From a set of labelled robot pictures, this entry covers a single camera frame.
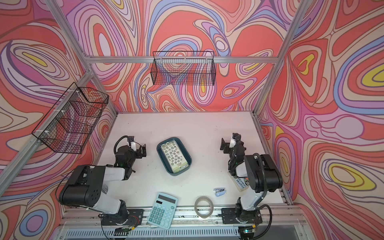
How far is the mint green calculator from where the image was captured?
729 millimetres

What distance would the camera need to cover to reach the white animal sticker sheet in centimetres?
88

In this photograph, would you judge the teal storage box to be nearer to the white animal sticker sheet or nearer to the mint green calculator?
the white animal sticker sheet

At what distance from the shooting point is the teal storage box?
0.88 m

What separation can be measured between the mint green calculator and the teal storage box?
0.45 feet

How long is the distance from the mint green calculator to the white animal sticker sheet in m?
0.15

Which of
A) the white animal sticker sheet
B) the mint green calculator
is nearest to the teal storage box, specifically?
the white animal sticker sheet
